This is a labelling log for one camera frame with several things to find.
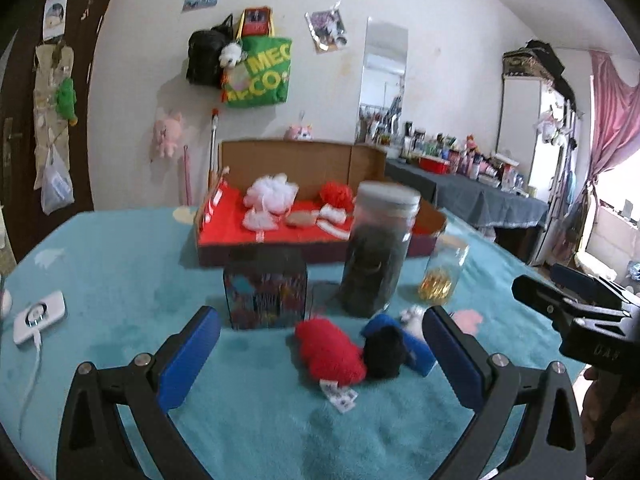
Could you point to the wall mirror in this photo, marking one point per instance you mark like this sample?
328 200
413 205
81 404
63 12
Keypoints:
383 81

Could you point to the pink plush bunny toy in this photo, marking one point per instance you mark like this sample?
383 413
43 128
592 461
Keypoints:
166 134

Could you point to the black backpack on wall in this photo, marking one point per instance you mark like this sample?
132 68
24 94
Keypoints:
204 50

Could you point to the white wireless charger pad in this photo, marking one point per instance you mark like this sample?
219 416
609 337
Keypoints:
38 317

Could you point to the white plush bunny checkered bow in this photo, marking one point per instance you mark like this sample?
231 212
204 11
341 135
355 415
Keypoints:
411 321

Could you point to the pink plush cat toy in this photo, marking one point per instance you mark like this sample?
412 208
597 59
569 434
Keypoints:
299 133

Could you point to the dark grey clothed side table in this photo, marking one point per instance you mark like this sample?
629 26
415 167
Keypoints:
473 202

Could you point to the small glass jar gold contents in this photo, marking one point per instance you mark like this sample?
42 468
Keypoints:
443 269

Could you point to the pink curtain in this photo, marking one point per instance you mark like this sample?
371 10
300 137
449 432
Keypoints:
615 130

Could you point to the white tissue cloth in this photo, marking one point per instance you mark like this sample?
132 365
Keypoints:
260 221

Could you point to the green plush on door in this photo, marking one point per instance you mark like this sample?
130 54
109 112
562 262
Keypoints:
65 100

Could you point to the plastic bag on door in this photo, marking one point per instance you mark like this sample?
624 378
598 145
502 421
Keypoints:
56 187

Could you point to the large glass jar dark contents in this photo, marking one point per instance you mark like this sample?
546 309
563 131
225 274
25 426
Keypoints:
384 216

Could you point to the white refrigerator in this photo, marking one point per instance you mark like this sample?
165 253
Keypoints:
534 124

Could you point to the red mesh bath pouf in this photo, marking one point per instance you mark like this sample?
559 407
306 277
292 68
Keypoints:
337 195

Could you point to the cardboard box red lining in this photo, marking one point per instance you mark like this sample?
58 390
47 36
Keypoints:
218 225

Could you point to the photo poster on wall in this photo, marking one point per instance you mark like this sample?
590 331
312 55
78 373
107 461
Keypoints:
327 29

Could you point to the green tote bag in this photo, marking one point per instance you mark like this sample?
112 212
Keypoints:
262 79

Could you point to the black and blue plush toy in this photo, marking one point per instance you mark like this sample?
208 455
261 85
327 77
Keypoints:
387 347

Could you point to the dark brown door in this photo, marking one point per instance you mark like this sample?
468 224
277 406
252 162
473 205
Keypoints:
58 40

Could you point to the white mesh bath pouf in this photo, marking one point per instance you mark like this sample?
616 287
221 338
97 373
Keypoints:
275 194

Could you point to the small white plush dog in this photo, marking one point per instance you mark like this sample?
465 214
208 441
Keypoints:
231 55

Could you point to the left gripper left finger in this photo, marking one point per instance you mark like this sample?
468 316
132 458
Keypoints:
93 444

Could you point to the beige round powder puff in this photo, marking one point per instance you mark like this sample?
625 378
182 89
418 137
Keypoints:
301 219

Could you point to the red bowl on table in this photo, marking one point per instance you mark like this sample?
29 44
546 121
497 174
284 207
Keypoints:
435 165

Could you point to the mop with metal handle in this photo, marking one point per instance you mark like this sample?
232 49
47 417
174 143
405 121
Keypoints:
212 151

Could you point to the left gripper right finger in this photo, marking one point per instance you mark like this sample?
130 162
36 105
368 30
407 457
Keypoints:
548 443

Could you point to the red fuzzy plush toy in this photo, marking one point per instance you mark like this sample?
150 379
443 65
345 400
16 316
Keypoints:
328 353

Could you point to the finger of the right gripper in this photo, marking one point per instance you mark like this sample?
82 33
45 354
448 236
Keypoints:
559 305
591 289

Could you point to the teal plush table blanket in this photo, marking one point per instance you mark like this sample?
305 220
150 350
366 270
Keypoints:
131 278

